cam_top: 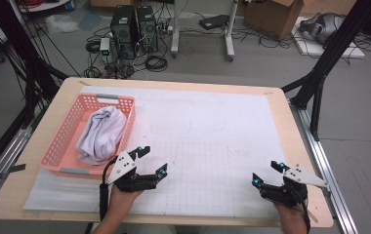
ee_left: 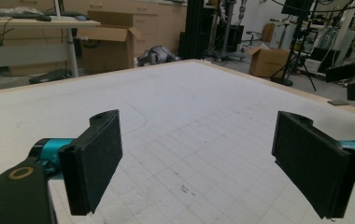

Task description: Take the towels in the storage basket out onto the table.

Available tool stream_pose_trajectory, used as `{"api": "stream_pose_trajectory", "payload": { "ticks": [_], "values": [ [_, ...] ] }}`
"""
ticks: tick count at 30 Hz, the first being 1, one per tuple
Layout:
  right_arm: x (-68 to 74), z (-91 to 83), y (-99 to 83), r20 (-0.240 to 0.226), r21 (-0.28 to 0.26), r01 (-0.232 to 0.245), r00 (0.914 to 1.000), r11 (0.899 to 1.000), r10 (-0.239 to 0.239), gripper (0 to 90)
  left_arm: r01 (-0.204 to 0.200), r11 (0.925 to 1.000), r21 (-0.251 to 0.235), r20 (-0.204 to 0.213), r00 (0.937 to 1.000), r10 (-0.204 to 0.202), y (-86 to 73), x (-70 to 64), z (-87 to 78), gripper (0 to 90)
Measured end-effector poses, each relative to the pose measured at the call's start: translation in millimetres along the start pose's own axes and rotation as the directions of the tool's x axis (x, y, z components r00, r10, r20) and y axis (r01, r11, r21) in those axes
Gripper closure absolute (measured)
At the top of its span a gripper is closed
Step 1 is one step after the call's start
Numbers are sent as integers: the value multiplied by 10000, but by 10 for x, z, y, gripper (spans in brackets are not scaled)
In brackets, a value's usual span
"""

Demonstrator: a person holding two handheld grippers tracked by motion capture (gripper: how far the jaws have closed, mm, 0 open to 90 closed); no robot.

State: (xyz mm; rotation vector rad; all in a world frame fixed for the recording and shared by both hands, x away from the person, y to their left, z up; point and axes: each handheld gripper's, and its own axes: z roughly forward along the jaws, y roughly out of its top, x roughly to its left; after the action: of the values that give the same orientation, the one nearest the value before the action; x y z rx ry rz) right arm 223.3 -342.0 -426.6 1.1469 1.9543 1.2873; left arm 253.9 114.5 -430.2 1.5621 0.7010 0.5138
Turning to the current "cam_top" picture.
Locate white grid mat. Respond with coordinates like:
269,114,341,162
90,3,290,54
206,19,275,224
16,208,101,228
22,85,289,219

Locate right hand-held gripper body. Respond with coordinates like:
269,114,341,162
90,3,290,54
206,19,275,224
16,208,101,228
260,164,330,208

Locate lilac printed towel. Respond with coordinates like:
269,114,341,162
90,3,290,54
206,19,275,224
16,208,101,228
75,105,129,166

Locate clear plastic bag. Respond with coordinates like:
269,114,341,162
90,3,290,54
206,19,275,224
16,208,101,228
45,13,79,35

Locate black frame strut with cables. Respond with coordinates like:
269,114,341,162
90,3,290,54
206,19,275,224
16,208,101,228
0,0,69,130

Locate small white power unit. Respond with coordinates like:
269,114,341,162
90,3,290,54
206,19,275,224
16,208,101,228
99,37,111,63

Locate aluminium rail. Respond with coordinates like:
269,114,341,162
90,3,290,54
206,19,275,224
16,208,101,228
289,100,358,234
0,125,33,213

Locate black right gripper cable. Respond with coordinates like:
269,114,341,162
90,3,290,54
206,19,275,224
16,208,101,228
299,198,312,234

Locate grey round appliance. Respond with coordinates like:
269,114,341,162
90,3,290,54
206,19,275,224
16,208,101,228
299,12,348,45

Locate pink plastic basket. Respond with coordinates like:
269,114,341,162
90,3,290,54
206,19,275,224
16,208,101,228
38,93,137,180

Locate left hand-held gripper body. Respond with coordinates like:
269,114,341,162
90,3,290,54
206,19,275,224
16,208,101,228
106,149,160,193

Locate brown cardboard box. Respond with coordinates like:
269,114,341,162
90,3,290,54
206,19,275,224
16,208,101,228
242,0,305,42

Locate coiled black cable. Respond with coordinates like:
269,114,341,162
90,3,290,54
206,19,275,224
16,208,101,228
144,55,169,73

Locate white foam board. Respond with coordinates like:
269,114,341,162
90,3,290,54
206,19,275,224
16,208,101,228
292,16,367,59

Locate flat black device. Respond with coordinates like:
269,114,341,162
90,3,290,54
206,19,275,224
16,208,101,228
198,14,230,31

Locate white metal stand frame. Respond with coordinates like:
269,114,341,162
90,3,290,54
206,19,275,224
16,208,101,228
170,0,240,62

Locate person's right hand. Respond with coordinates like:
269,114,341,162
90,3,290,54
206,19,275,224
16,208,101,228
272,199,310,234

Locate person's left hand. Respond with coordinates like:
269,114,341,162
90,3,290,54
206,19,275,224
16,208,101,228
107,185,144,218

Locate black computer tower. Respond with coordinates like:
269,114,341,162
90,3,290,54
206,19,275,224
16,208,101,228
109,5,139,60
136,5,159,53

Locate white round table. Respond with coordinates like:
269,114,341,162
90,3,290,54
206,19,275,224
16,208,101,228
17,0,70,14

